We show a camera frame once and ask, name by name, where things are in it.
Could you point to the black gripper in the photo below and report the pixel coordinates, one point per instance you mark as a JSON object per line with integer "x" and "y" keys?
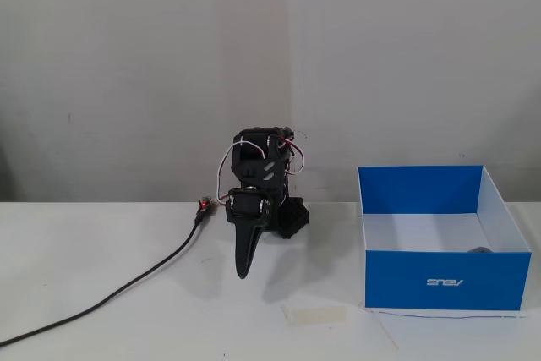
{"x": 247, "y": 208}

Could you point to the gray block with X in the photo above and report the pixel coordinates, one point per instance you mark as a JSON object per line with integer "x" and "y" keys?
{"x": 479, "y": 249}

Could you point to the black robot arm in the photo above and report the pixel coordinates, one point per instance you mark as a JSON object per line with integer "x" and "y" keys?
{"x": 258, "y": 166}

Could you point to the blue and white cardboard box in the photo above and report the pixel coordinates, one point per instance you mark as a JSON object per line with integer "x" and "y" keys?
{"x": 439, "y": 242}

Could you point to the small board with red LED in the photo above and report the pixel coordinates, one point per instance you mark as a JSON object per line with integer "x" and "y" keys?
{"x": 205, "y": 206}

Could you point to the clear tape strip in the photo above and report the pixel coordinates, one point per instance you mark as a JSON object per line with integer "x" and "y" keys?
{"x": 315, "y": 315}

